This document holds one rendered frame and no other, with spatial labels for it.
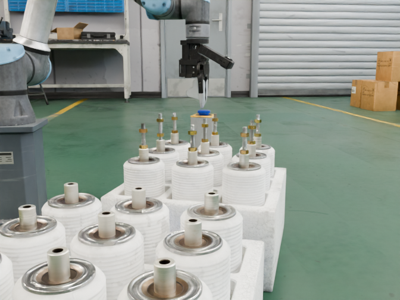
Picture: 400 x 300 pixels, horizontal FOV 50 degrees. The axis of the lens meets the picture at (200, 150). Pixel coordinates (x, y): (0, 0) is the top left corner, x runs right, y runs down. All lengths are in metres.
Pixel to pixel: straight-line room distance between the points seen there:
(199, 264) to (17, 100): 0.95
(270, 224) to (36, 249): 0.48
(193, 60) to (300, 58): 5.20
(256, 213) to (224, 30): 5.48
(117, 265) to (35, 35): 1.03
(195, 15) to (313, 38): 5.28
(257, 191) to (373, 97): 3.88
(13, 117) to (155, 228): 0.77
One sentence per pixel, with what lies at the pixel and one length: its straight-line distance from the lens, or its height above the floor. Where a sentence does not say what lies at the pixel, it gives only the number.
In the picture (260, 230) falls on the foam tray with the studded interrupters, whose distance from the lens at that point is 0.91.
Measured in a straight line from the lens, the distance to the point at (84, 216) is 0.71.
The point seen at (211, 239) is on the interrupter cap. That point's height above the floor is 0.25.
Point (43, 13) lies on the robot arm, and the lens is 1.47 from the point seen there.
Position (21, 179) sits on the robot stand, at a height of 0.14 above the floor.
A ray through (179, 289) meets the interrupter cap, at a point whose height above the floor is 0.25.
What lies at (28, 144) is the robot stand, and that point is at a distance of 1.35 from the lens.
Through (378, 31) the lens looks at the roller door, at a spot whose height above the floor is 0.94.
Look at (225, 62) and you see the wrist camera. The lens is 1.32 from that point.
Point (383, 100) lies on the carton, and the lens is 4.78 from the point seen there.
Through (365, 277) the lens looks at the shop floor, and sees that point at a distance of 1.08.
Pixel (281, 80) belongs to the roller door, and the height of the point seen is 0.25.
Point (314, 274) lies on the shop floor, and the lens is 1.06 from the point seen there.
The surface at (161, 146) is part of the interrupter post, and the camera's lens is 1.11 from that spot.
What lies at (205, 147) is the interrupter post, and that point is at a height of 0.27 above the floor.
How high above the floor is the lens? 0.47
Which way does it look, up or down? 11 degrees down
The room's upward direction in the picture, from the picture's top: straight up
